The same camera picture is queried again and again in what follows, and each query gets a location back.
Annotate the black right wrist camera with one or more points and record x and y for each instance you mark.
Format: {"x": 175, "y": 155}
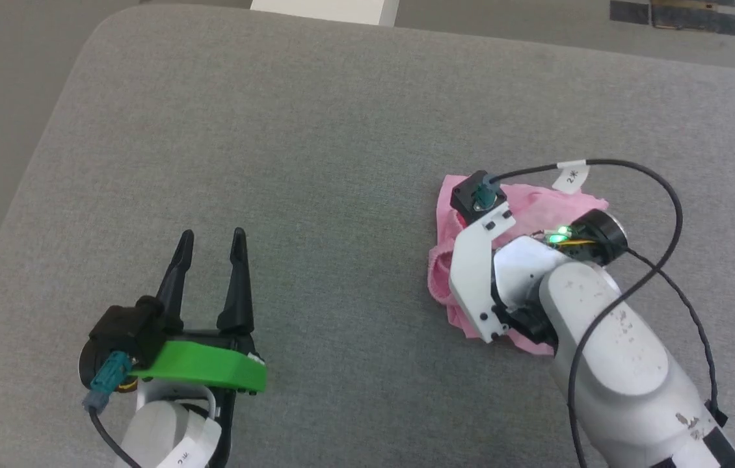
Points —
{"x": 471, "y": 200}

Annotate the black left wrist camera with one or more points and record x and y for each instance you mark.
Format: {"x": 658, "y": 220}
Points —
{"x": 123, "y": 331}

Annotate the white box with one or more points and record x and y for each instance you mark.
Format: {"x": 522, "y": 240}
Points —
{"x": 328, "y": 10}

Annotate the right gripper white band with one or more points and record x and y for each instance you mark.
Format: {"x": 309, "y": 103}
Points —
{"x": 475, "y": 279}

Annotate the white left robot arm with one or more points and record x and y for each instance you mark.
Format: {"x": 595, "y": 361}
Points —
{"x": 159, "y": 429}

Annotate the pink garment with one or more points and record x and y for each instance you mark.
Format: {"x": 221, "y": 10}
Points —
{"x": 536, "y": 203}

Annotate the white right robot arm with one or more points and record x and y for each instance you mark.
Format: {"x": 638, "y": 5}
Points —
{"x": 621, "y": 364}

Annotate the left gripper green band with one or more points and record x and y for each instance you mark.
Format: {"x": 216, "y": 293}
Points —
{"x": 205, "y": 364}

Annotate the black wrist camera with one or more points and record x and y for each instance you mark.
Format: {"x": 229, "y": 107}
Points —
{"x": 471, "y": 200}
{"x": 123, "y": 331}

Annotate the short black floor strip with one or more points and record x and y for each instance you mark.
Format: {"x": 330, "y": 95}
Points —
{"x": 629, "y": 12}

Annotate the long black floor strip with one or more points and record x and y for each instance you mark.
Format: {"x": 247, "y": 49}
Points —
{"x": 699, "y": 18}

